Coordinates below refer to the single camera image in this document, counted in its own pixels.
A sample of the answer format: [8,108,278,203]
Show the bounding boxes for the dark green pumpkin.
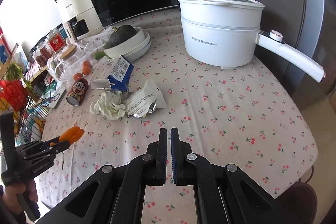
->
[108,25,137,48]

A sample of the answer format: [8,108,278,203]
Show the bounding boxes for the white flat device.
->
[49,88,67,109]

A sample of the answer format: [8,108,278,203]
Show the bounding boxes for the brown trash bin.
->
[282,182,319,216]

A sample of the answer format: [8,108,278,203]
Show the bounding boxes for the red packets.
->
[0,78,28,110]

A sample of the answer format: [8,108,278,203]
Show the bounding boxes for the person's left hand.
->
[1,180,39,214]

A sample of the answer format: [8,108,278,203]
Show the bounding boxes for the black wire rack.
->
[0,38,50,146]

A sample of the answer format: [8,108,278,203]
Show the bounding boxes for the cherry print tablecloth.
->
[38,5,317,224]

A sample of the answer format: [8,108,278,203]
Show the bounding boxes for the orange peel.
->
[56,126,85,144]

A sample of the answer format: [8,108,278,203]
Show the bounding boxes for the cream air fryer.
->
[57,0,103,44]

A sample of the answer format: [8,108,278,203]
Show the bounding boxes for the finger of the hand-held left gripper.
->
[45,143,71,159]
[39,136,62,149]

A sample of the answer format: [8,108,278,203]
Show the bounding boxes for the red cartoon drink can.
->
[66,76,88,106]

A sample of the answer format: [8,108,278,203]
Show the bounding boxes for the crumpled white tissue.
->
[90,91,127,121]

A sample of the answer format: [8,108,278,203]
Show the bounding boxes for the white bowl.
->
[103,27,145,59]

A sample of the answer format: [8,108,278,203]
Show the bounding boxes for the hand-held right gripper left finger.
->
[51,128,168,224]

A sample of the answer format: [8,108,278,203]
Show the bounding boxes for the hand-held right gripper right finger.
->
[171,127,297,224]

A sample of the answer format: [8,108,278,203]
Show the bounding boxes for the grey refrigerator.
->
[262,0,336,109]

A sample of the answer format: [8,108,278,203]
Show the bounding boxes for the blue white drink carton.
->
[91,55,134,92]

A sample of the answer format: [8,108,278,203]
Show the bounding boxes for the stacked white bowls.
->
[106,31,152,63]

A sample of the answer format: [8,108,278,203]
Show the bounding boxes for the white silver wrapper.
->
[123,79,167,118]

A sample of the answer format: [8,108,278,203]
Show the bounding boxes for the glass jar with wooden lid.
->
[54,44,79,83]

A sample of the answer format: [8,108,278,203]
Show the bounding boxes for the red label jar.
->
[47,30,65,52]

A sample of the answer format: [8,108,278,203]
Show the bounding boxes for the white electric cooking pot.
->
[176,0,326,83]

